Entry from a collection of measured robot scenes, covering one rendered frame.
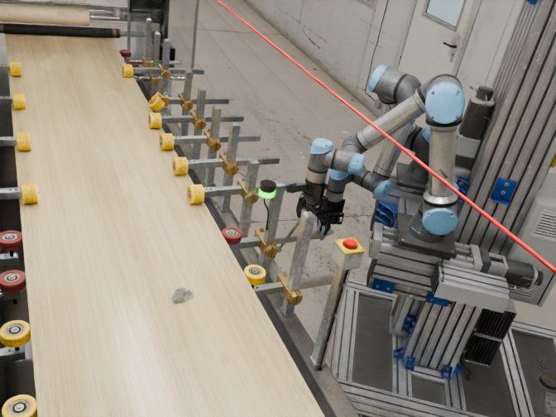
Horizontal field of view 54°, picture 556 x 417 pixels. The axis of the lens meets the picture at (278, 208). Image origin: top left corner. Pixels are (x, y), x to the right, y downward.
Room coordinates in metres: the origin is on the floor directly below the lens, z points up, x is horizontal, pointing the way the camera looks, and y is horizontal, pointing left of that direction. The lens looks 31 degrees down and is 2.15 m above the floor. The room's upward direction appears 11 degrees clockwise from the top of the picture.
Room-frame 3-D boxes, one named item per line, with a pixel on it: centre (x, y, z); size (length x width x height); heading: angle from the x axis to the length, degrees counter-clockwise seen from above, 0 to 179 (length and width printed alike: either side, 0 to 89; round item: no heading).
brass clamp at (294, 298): (1.65, -0.10, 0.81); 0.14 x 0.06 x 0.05; 29
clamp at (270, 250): (1.86, 0.03, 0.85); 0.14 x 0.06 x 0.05; 29
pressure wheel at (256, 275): (1.59, 0.04, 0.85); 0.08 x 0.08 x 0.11
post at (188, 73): (2.94, 0.62, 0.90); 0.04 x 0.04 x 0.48; 29
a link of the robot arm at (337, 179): (2.02, -0.22, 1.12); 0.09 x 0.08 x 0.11; 144
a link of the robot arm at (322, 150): (1.80, -0.12, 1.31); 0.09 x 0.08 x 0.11; 82
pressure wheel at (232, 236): (1.81, 0.16, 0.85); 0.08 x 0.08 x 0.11
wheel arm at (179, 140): (2.54, 0.38, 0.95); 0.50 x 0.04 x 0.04; 119
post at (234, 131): (2.28, 0.26, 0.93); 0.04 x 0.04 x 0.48; 29
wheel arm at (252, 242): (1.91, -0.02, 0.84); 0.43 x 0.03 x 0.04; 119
